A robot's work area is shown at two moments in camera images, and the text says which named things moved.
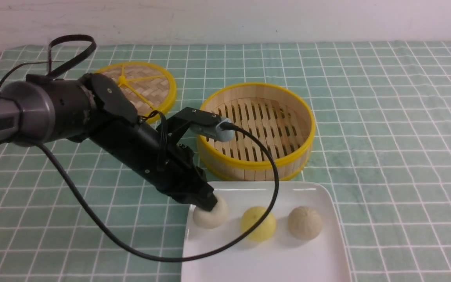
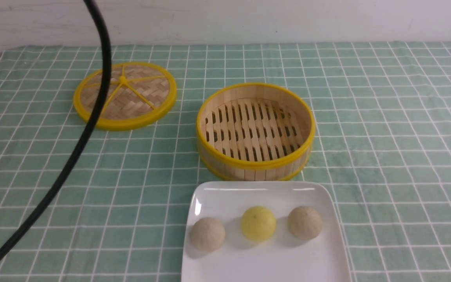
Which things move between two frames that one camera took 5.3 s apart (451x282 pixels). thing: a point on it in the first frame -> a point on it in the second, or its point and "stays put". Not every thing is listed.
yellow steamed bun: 264,230 stays put
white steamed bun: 304,222 stays put
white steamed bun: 213,219 -> 207,234
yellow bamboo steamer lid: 151,88 stays put
